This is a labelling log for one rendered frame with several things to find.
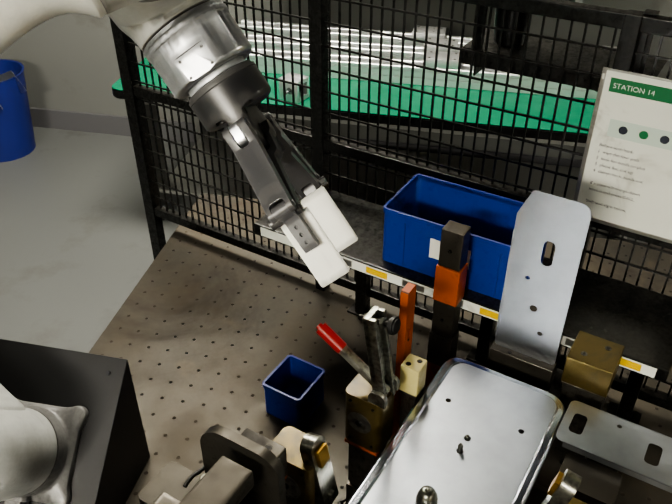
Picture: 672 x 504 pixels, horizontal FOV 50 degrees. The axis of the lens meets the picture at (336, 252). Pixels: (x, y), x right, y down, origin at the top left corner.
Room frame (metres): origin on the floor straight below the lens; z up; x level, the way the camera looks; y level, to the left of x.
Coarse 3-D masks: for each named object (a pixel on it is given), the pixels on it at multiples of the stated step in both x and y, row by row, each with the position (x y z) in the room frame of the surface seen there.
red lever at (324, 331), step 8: (320, 328) 0.87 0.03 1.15; (328, 328) 0.87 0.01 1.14; (320, 336) 0.87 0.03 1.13; (328, 336) 0.86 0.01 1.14; (336, 336) 0.86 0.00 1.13; (328, 344) 0.86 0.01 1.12; (336, 344) 0.85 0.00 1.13; (344, 344) 0.86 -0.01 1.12; (344, 352) 0.85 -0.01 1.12; (352, 352) 0.85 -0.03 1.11; (352, 360) 0.84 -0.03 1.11; (360, 360) 0.84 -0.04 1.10; (360, 368) 0.83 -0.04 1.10; (368, 368) 0.83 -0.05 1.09; (368, 376) 0.82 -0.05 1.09
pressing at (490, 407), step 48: (432, 384) 0.88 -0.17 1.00; (480, 384) 0.89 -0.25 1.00; (528, 384) 0.89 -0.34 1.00; (432, 432) 0.78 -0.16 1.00; (480, 432) 0.78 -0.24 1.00; (528, 432) 0.78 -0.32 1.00; (384, 480) 0.69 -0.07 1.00; (432, 480) 0.69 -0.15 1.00; (480, 480) 0.69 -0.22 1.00; (528, 480) 0.69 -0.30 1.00
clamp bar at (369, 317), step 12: (372, 312) 0.83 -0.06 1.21; (384, 312) 0.83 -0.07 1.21; (372, 324) 0.81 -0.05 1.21; (384, 324) 0.81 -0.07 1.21; (396, 324) 0.81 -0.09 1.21; (372, 336) 0.81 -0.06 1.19; (384, 336) 0.83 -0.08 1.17; (372, 348) 0.81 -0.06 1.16; (384, 348) 0.83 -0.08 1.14; (372, 360) 0.81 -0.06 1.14; (384, 360) 0.83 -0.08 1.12; (372, 372) 0.81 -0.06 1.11; (384, 372) 0.82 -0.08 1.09; (372, 384) 0.81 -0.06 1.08; (384, 384) 0.80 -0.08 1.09
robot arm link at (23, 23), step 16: (0, 0) 0.50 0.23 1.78; (16, 0) 0.50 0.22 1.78; (32, 0) 0.51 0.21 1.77; (48, 0) 0.51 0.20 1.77; (64, 0) 0.52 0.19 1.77; (80, 0) 0.52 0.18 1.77; (96, 0) 0.52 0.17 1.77; (112, 0) 0.53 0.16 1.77; (128, 0) 0.54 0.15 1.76; (0, 16) 0.50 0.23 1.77; (16, 16) 0.50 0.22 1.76; (32, 16) 0.51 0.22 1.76; (48, 16) 0.52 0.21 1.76; (96, 16) 0.54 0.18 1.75; (0, 32) 0.50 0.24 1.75; (16, 32) 0.51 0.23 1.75; (0, 48) 0.51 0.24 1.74
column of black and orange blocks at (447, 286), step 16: (448, 224) 1.09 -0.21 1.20; (448, 240) 1.07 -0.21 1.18; (464, 240) 1.06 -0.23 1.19; (448, 256) 1.07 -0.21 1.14; (464, 256) 1.07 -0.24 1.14; (448, 272) 1.07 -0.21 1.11; (464, 272) 1.07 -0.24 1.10; (448, 288) 1.07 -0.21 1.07; (464, 288) 1.08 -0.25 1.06; (448, 304) 1.06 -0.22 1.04; (432, 320) 1.08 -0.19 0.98; (448, 320) 1.06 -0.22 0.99; (432, 336) 1.08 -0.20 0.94; (448, 336) 1.06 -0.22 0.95; (432, 352) 1.07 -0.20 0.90; (448, 352) 1.06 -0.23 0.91; (432, 368) 1.07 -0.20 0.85; (448, 400) 1.08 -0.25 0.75
